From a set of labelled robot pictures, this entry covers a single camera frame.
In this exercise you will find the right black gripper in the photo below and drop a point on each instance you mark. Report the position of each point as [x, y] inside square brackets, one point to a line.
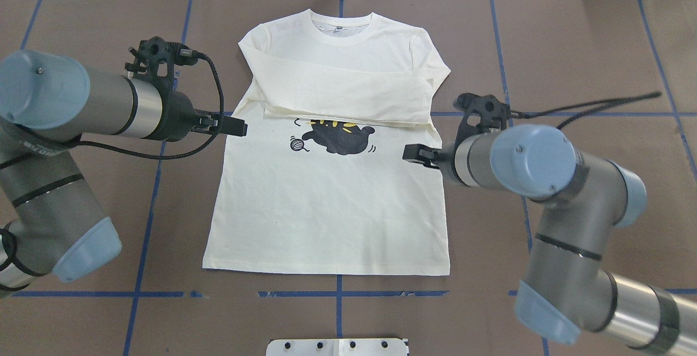
[444, 160]

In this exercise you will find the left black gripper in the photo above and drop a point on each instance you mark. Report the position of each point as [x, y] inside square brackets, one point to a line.
[178, 118]

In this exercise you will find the cream long-sleeve cat shirt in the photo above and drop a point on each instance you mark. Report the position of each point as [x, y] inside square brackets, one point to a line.
[318, 185]

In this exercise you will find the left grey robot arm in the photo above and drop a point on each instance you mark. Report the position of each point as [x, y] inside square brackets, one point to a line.
[48, 103]

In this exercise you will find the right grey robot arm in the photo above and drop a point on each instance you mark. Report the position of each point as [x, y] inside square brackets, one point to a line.
[584, 198]

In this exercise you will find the brown paper table cover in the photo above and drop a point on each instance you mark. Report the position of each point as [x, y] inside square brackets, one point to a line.
[155, 298]

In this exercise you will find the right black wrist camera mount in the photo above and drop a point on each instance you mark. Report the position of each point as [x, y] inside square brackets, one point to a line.
[481, 114]

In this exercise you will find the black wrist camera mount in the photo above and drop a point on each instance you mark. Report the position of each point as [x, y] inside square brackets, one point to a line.
[155, 59]
[481, 114]

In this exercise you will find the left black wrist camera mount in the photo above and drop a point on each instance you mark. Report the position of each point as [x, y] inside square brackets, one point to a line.
[155, 59]

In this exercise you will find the white metal base plate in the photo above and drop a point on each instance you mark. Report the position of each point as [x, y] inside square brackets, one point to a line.
[355, 346]

